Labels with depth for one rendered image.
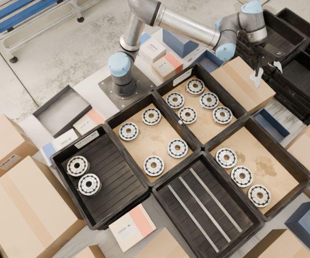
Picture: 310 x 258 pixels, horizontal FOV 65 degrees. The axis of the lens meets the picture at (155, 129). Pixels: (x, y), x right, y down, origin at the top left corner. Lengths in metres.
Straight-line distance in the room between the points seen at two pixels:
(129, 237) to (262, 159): 0.72
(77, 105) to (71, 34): 1.56
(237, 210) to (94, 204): 0.66
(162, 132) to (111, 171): 0.33
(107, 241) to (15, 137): 0.70
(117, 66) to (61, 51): 1.58
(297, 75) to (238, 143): 1.07
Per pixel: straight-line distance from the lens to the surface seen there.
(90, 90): 1.62
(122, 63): 1.34
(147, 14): 1.04
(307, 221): 1.41
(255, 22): 1.17
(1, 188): 1.35
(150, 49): 1.62
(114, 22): 2.97
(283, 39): 2.27
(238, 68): 1.50
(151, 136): 1.27
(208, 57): 1.69
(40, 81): 2.72
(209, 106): 1.33
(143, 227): 1.10
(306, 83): 2.24
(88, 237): 1.37
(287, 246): 1.27
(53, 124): 1.52
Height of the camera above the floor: 2.02
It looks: 67 degrees down
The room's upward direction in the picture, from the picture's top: 5 degrees counter-clockwise
